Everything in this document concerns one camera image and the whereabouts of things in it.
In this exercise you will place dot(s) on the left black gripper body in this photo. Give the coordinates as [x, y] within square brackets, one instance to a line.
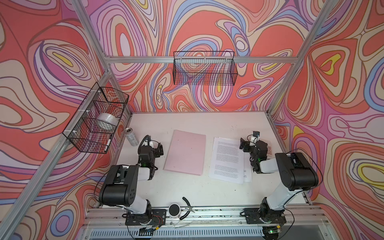
[155, 154]

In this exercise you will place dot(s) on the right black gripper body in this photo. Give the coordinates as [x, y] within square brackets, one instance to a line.
[248, 148]

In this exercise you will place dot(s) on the printed paper sheet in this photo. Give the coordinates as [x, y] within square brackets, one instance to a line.
[247, 168]
[227, 162]

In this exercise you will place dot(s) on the pink paper folder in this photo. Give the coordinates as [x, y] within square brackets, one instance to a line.
[186, 154]

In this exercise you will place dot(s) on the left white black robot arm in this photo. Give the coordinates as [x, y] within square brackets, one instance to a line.
[119, 188]

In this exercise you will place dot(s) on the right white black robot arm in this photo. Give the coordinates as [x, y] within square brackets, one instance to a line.
[296, 175]

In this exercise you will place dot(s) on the pink white calculator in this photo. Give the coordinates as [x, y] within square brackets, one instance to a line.
[269, 149]

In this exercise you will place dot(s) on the silver drink can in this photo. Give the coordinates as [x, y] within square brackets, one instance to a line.
[131, 137]

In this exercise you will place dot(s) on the white marker pen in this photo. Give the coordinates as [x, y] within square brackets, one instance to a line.
[108, 144]

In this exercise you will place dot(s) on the white tape roll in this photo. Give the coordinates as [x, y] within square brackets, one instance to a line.
[107, 122]

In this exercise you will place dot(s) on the round black white puck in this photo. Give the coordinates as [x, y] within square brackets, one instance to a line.
[174, 210]

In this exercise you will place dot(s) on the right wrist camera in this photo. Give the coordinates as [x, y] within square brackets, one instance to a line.
[255, 135]

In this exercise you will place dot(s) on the side black wire basket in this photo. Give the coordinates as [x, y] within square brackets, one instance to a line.
[83, 132]

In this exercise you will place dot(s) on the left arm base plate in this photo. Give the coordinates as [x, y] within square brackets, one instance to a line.
[154, 218]

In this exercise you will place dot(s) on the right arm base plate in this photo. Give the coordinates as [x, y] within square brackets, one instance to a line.
[267, 217]

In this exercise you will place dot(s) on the back black wire basket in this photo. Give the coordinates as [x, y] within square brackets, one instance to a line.
[204, 68]

